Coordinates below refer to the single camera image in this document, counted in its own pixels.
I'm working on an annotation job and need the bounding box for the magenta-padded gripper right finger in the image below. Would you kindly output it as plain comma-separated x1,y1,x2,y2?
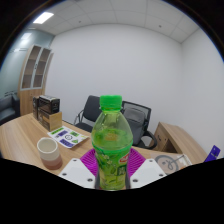
128,148,168,189

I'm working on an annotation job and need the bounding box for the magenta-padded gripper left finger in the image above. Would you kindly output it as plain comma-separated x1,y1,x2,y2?
58,148,100,189

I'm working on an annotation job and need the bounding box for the green drink bottle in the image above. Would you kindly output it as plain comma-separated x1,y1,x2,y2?
90,94,134,192

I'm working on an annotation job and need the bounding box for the white and brown cup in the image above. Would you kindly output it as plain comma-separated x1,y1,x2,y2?
36,136,64,171

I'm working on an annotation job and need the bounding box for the printed sticker sheet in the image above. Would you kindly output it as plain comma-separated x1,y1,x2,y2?
47,125,90,149

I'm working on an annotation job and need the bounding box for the wooden side desk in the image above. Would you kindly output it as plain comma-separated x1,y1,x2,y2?
148,121,209,164

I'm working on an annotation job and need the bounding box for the grey backpack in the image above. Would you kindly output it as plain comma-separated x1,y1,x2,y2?
122,106,146,146

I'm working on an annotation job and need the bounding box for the black mesh office chair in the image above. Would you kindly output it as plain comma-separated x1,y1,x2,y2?
120,100,158,150

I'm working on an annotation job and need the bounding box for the brown cardboard box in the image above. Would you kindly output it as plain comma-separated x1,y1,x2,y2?
38,108,63,132

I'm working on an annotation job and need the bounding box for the purple package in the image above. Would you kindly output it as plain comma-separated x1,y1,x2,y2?
203,144,222,164

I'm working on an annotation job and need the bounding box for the dark brown carton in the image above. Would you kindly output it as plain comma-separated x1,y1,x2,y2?
32,95,41,120

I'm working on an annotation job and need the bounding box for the wooden shelf cabinet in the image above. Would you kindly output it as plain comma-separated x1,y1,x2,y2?
18,44,54,117

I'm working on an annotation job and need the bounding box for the black armchair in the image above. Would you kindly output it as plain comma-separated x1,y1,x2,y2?
0,93,21,127

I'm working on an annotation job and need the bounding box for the ceiling light panel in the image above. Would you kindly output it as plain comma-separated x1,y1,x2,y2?
32,11,55,25

